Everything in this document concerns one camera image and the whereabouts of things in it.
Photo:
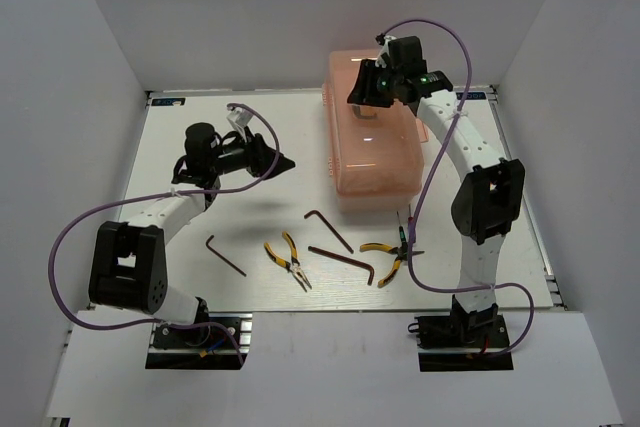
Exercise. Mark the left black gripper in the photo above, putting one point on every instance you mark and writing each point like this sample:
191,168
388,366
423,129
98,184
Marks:
261,158

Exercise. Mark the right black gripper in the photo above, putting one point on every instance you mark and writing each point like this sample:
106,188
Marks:
363,92

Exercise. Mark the pink plastic tool box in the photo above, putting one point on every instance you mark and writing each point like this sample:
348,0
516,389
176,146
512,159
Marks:
375,154

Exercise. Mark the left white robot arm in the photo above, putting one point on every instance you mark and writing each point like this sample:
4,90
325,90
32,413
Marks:
129,269

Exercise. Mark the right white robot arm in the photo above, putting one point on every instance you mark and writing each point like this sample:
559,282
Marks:
490,195

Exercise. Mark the upper long hex key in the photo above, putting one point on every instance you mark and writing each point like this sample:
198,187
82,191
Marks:
330,227

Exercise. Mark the long hex key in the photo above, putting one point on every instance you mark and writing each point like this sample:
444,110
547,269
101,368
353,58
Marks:
330,227
345,260

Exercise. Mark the lower long hex key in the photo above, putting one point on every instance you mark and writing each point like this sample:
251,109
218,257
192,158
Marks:
345,260

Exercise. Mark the yellow needle nose pliers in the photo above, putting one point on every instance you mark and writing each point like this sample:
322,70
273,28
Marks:
291,265

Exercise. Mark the small dark hex key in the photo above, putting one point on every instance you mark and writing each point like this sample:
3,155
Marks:
220,256

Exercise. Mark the green black screwdriver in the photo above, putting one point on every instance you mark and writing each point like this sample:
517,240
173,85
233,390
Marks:
401,239

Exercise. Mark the yellow side cutter pliers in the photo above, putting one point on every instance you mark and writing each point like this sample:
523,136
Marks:
385,273

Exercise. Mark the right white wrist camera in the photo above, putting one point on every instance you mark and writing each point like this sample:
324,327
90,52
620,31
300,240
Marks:
383,58

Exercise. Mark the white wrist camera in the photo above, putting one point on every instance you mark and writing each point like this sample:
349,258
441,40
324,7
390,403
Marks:
239,118
383,58

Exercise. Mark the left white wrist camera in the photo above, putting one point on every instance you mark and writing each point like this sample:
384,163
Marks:
239,118

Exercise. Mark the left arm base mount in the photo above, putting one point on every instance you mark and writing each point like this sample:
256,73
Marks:
204,349

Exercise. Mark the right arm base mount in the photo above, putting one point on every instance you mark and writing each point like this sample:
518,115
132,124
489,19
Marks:
442,350

